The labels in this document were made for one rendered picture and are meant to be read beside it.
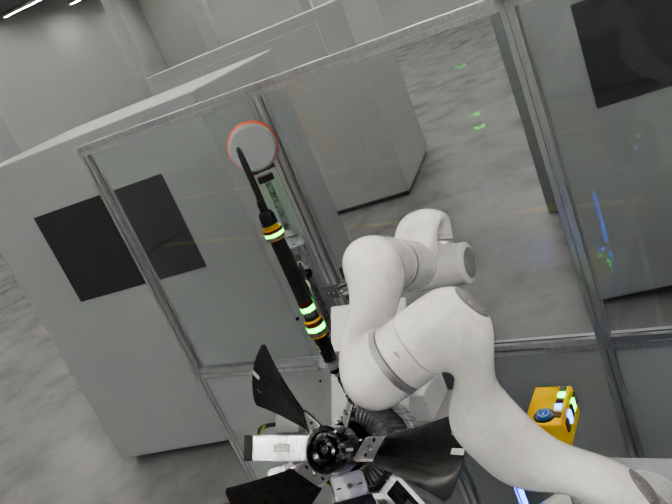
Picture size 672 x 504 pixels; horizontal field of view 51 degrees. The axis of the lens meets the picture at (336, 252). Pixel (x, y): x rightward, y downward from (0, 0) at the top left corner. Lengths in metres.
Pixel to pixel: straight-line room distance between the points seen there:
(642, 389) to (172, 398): 2.90
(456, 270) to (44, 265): 3.32
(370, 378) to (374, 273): 0.15
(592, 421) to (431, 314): 1.60
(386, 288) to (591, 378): 1.44
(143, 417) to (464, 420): 3.77
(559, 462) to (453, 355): 0.23
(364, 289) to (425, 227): 0.33
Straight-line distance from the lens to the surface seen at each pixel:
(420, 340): 0.94
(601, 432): 2.52
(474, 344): 0.94
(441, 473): 1.68
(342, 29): 7.38
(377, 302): 1.01
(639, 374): 2.35
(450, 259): 1.37
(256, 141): 2.21
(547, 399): 1.96
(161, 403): 4.53
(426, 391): 2.35
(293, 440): 2.08
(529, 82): 1.99
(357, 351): 0.99
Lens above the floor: 2.20
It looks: 19 degrees down
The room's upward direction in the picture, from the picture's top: 23 degrees counter-clockwise
